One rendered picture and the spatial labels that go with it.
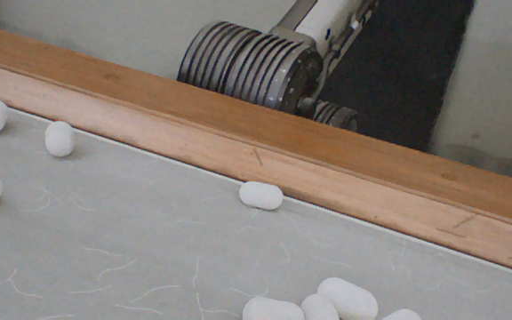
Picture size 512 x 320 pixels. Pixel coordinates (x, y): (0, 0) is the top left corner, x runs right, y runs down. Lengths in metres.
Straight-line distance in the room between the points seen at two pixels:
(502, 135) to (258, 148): 1.97
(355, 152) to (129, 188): 0.18
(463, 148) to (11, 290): 2.18
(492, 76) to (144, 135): 1.94
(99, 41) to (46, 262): 2.37
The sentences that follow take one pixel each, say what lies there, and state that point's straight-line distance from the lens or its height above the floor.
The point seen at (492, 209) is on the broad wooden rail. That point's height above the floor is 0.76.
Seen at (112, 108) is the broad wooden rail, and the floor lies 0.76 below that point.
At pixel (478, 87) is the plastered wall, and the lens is 2.40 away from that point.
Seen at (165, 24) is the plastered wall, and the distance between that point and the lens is 2.59.
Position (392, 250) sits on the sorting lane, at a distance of 0.47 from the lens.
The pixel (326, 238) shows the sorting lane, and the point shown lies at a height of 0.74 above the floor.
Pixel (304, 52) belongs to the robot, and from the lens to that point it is 0.71.
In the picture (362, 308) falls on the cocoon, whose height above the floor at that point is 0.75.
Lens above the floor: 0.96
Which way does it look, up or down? 23 degrees down
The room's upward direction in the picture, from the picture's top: 11 degrees clockwise
